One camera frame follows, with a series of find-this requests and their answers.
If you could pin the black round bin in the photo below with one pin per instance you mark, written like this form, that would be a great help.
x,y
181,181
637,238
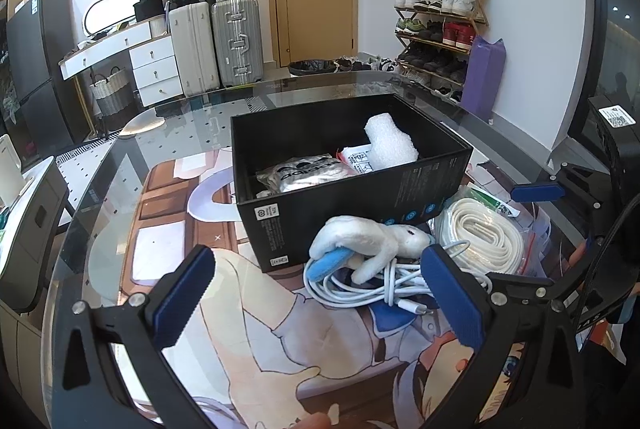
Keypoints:
x,y
312,68

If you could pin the grey cabinet white top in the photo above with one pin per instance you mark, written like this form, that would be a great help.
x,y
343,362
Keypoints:
x,y
30,234

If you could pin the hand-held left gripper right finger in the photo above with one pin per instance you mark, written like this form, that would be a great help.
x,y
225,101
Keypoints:
x,y
452,296

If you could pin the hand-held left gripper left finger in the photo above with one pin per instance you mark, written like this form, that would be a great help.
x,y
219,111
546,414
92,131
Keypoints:
x,y
184,296

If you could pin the oval white-framed mirror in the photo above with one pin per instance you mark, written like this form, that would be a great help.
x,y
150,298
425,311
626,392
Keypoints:
x,y
107,11

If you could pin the pile of loose shoes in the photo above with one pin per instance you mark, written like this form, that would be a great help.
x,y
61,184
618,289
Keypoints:
x,y
365,64

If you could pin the white foam piece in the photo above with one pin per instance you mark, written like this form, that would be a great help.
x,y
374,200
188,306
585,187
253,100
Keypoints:
x,y
390,141

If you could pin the white countertop appliance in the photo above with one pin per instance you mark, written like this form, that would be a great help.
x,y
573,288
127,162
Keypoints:
x,y
10,169

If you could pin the red packet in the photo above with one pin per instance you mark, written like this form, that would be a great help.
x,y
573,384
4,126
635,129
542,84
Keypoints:
x,y
356,161

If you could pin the white desk with drawers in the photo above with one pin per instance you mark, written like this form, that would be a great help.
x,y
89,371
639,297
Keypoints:
x,y
150,69

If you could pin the silver suitcase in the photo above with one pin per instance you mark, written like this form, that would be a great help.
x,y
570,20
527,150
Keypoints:
x,y
237,41

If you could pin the printed cartoon table mat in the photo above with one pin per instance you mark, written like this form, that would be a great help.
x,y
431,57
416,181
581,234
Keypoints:
x,y
260,349

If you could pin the purple bag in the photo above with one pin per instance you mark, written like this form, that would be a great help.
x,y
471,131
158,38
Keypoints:
x,y
482,76

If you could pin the person's left hand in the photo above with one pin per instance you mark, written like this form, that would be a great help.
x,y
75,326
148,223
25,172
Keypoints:
x,y
312,421

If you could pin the dark grey refrigerator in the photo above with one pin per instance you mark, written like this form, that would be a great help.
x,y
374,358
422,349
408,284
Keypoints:
x,y
40,59

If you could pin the black framed glass door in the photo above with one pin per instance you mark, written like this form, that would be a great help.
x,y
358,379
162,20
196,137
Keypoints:
x,y
620,34

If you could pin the black cardboard box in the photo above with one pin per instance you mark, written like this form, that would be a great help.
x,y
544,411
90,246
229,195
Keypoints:
x,y
325,229

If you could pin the bagged white shoelaces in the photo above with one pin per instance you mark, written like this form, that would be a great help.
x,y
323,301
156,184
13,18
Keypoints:
x,y
305,174

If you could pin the woven grey white basket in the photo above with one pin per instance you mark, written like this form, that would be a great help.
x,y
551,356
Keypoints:
x,y
112,94

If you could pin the white suitcase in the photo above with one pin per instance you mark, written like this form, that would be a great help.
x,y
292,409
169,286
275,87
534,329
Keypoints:
x,y
192,49

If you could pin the wooden shoe rack with shoes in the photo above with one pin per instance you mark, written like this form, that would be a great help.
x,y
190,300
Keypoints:
x,y
435,4

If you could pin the white plush toy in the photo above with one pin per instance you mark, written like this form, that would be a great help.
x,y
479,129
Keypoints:
x,y
360,236

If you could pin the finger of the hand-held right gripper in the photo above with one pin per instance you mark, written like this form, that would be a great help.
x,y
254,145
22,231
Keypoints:
x,y
537,193
525,285

